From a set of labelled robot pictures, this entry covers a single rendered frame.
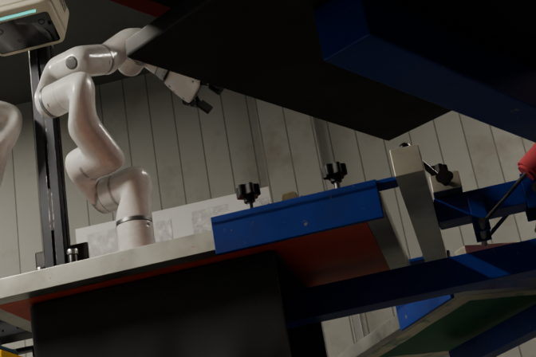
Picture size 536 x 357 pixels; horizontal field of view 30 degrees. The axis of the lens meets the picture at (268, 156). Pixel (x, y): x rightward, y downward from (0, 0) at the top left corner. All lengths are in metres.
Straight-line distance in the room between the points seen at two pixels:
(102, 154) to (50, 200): 0.23
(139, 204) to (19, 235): 3.23
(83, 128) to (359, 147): 3.03
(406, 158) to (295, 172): 3.62
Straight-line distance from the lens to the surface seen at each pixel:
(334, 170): 1.76
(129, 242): 2.56
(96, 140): 2.56
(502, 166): 5.33
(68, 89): 2.56
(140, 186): 2.61
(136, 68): 2.88
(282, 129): 5.41
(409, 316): 2.62
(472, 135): 5.39
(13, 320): 2.07
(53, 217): 2.70
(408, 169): 1.69
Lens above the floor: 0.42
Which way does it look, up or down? 22 degrees up
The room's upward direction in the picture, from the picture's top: 10 degrees counter-clockwise
